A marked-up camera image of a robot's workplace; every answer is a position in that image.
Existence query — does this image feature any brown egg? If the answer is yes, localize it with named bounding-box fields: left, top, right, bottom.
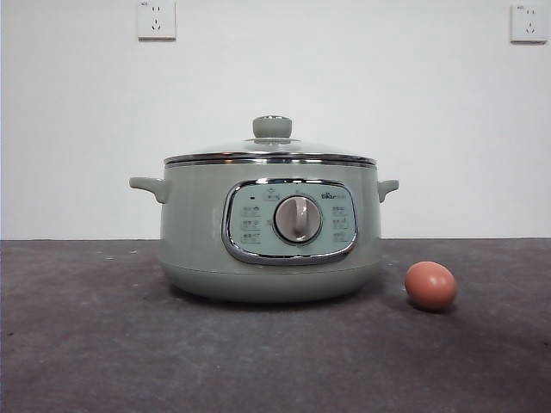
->
left=404, top=260, right=458, bottom=314

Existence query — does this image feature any white wall socket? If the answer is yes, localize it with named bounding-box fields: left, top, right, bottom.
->
left=510, top=3, right=549, bottom=45
left=137, top=0, right=177, bottom=42

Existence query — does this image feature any sage green electric cooking pot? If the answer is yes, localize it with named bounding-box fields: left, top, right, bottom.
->
left=128, top=163, right=399, bottom=305

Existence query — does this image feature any glass lid with green knob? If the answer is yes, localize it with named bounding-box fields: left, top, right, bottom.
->
left=163, top=114, right=376, bottom=169

